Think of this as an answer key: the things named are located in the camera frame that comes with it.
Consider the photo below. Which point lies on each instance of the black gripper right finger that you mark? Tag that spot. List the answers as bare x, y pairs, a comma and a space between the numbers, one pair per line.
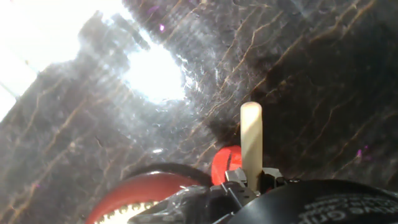
273, 179

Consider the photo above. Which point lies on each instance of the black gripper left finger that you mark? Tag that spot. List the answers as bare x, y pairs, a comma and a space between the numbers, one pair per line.
236, 189

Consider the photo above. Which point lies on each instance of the wooden drumstick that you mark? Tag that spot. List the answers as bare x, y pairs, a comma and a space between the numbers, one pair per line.
251, 140

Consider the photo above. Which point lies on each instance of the dark marble pattern mat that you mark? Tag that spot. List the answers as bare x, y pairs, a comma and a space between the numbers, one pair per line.
295, 77

